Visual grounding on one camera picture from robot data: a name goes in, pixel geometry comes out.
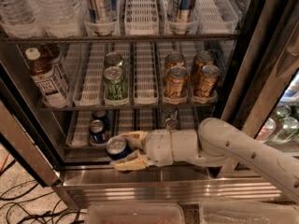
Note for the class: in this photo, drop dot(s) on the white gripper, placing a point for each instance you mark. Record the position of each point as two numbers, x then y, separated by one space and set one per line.
158 147

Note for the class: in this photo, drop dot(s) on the blue pepsi can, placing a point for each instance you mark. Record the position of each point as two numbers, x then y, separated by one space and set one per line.
103 116
98 132
118 148

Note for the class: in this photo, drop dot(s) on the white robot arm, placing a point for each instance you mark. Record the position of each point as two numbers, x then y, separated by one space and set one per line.
211 144

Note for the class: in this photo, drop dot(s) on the silver can front bottom shelf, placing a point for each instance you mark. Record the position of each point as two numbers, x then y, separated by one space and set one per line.
171 124

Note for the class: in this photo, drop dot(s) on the silver can shelf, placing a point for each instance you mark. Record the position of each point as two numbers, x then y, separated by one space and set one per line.
171 124
169 113

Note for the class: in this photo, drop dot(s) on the silver can rear bottom shelf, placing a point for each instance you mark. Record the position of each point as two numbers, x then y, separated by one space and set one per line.
169 113

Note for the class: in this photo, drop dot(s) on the green can front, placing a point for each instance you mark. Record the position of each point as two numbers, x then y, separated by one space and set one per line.
115 84

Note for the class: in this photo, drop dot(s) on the green can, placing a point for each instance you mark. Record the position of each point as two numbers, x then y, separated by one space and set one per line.
115 84
114 59

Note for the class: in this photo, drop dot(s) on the gold can front left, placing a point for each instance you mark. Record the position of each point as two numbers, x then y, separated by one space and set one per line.
176 82

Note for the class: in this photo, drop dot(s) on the gold can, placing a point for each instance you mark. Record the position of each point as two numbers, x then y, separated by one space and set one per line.
173 58
207 81
201 59
176 82

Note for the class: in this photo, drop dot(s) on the green can rear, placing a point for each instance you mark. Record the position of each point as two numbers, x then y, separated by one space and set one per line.
114 59

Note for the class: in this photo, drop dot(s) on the gold can rear left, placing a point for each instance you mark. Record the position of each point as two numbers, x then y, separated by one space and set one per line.
173 58

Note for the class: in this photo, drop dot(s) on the gold can front right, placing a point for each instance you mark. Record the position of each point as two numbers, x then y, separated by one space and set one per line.
207 81

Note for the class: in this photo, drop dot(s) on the gold can rear right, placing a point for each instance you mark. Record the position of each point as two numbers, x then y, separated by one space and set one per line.
201 59

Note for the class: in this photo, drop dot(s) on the steel fridge door left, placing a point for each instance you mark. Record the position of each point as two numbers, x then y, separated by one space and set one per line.
32 135

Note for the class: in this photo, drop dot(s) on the red white can behind glass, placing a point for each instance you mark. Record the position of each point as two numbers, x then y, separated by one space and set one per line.
266 130

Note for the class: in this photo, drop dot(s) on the tall blue silver can left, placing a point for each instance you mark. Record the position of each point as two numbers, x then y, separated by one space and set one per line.
102 14

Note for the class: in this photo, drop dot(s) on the tall blue silver can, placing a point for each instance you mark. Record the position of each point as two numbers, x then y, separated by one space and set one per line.
102 14
180 16

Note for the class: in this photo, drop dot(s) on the can behind right glass door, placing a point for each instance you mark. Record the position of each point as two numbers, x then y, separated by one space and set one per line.
289 126

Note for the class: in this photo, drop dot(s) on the tall blue silver can right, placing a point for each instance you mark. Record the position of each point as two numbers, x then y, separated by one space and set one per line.
180 16

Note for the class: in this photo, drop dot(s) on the clear plastic bin left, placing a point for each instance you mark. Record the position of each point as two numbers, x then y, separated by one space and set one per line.
134 213

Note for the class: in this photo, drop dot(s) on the clear plastic bin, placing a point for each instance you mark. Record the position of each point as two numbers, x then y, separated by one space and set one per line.
134 213
241 212

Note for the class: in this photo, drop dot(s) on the clear plastic bin right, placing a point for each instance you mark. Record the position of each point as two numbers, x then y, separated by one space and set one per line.
241 212

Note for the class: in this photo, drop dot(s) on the tea bottle white cap front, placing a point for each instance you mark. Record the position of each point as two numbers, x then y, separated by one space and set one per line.
46 78

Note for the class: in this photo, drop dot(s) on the tea bottle rear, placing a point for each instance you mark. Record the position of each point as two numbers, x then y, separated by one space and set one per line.
53 53

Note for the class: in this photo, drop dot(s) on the water bottle right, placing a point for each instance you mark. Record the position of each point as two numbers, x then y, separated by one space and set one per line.
59 17

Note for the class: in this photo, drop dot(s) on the water bottle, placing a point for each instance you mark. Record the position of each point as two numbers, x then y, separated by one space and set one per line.
59 17
19 20

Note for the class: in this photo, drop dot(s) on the water bottle left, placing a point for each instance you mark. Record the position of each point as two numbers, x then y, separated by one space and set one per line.
19 20

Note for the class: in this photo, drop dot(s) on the bottom wire shelf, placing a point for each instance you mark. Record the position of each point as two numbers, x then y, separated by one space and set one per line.
89 147

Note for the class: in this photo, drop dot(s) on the wire shelf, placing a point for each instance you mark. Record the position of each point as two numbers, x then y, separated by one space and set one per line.
112 107
119 38
89 147

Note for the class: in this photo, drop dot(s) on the middle wire shelf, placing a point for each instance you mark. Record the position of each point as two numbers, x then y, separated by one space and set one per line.
112 107

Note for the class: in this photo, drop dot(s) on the top wire shelf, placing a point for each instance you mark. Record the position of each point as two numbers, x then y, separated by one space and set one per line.
119 38

